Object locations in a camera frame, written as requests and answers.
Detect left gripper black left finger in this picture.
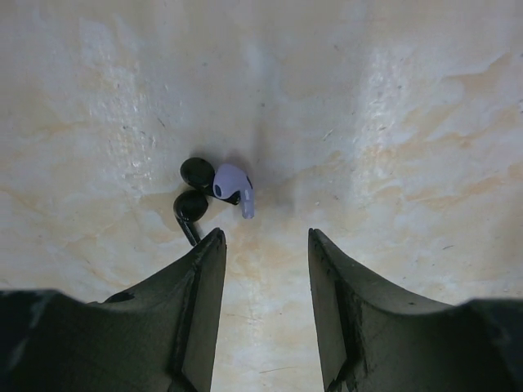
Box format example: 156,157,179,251
1,229,226,391

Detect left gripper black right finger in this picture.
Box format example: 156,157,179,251
308,229,522,391

